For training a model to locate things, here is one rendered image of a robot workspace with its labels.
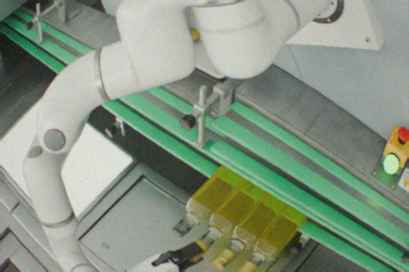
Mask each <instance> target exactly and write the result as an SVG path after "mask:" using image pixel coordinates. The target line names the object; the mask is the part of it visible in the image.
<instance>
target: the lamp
mask: <svg viewBox="0 0 409 272"><path fill-rule="evenodd" d="M399 165H400V159H399V157H398V156H397V154H396V153H393V152H389V153H388V154H387V155H386V159H385V160H384V169H385V171H387V172H388V173H395V172H396V170H397V169H398V168H399Z"/></svg>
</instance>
